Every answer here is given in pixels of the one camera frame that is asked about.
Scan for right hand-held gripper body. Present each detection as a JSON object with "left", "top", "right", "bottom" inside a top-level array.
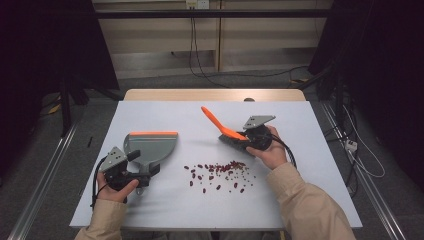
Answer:
[{"left": 242, "top": 115, "right": 277, "bottom": 151}]

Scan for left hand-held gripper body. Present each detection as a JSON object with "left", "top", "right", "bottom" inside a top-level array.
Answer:
[{"left": 98, "top": 146, "right": 151, "bottom": 192}]

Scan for grey dustpan with orange edge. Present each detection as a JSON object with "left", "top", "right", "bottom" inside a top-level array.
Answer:
[{"left": 123, "top": 131, "right": 179, "bottom": 196}]

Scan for red beans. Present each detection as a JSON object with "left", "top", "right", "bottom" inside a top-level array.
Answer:
[{"left": 183, "top": 160, "right": 258, "bottom": 195}]

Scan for orange brush with grey bristles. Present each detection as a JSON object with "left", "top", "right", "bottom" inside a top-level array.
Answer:
[{"left": 201, "top": 106, "right": 250, "bottom": 153}]

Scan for person's right hand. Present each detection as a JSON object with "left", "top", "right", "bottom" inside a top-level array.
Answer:
[{"left": 246, "top": 125, "right": 288, "bottom": 171}]

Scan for person's left hand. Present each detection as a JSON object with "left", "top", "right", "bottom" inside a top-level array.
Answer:
[{"left": 96, "top": 172, "right": 139, "bottom": 203}]

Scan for white table board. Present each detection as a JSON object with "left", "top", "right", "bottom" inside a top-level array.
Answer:
[{"left": 69, "top": 100, "right": 364, "bottom": 232}]

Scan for wooden table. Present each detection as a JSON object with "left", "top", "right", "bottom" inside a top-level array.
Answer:
[{"left": 123, "top": 88, "right": 307, "bottom": 102}]

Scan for black metal stand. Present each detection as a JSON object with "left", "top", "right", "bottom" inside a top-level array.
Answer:
[
  {"left": 59, "top": 74, "right": 91, "bottom": 138},
  {"left": 298, "top": 64, "right": 346, "bottom": 134}
]

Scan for black horizontal bar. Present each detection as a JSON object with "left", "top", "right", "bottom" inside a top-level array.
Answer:
[{"left": 94, "top": 9, "right": 331, "bottom": 19}]

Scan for black curtain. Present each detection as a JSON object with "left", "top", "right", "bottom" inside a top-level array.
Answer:
[
  {"left": 308, "top": 0, "right": 424, "bottom": 191},
  {"left": 0, "top": 0, "right": 119, "bottom": 178}
]

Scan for metal floor rail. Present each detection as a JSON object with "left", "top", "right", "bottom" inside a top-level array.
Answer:
[
  {"left": 321, "top": 101, "right": 408, "bottom": 240},
  {"left": 7, "top": 123, "right": 79, "bottom": 240}
]

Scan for black floor cable bundle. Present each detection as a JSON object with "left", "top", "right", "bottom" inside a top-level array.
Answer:
[{"left": 328, "top": 99, "right": 359, "bottom": 194}]

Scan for black hanging wall cable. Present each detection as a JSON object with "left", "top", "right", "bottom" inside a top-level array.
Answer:
[{"left": 188, "top": 8, "right": 309, "bottom": 89}]

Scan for white floor cable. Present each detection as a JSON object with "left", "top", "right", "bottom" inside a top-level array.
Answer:
[{"left": 343, "top": 106, "right": 386, "bottom": 179}]

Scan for white wall socket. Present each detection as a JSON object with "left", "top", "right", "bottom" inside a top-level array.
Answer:
[{"left": 185, "top": 0, "right": 210, "bottom": 10}]

